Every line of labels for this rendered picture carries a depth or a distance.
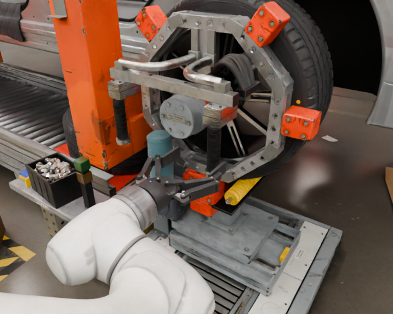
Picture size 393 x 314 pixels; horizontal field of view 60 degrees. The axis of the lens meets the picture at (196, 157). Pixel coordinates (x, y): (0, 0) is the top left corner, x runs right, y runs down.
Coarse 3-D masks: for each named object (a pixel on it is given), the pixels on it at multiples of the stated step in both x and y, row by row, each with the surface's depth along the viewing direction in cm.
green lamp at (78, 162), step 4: (76, 160) 118; (80, 160) 118; (84, 160) 118; (88, 160) 119; (76, 164) 118; (80, 164) 117; (84, 164) 118; (88, 164) 119; (76, 168) 119; (80, 168) 117; (84, 168) 118; (88, 168) 120
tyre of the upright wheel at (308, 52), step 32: (192, 0) 107; (224, 0) 101; (256, 0) 98; (288, 0) 109; (288, 32) 96; (288, 64) 99; (320, 64) 104; (160, 96) 133; (320, 96) 105; (288, 160) 113
